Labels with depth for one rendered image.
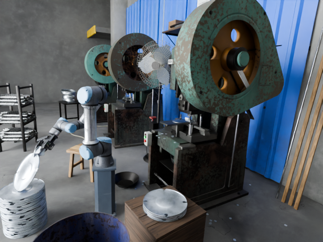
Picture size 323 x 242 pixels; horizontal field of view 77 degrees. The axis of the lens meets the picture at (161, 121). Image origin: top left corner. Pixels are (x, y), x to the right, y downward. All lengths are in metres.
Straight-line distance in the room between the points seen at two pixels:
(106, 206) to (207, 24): 1.57
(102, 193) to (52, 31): 6.94
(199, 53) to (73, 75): 7.08
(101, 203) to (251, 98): 1.48
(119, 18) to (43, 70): 3.17
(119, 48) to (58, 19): 5.44
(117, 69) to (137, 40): 0.50
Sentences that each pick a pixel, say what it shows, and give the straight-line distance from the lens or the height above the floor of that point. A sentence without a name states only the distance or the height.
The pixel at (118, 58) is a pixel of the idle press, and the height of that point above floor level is 1.38.
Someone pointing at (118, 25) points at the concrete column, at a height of 2.55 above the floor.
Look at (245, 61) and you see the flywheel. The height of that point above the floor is 1.31.
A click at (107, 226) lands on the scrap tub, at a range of 1.24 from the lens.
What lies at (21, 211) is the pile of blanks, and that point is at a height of 0.21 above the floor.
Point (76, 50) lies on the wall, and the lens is 8.19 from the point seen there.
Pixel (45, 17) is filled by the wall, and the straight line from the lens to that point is 8.25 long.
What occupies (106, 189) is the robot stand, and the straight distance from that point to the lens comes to 1.80.
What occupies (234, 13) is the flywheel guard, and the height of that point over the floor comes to 1.61.
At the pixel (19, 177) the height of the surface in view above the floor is 0.39.
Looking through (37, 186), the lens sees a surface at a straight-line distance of 1.89.
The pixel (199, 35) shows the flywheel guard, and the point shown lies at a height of 1.44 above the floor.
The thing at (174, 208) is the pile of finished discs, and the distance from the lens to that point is 1.38.
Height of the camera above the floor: 1.21
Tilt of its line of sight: 13 degrees down
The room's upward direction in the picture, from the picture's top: 3 degrees clockwise
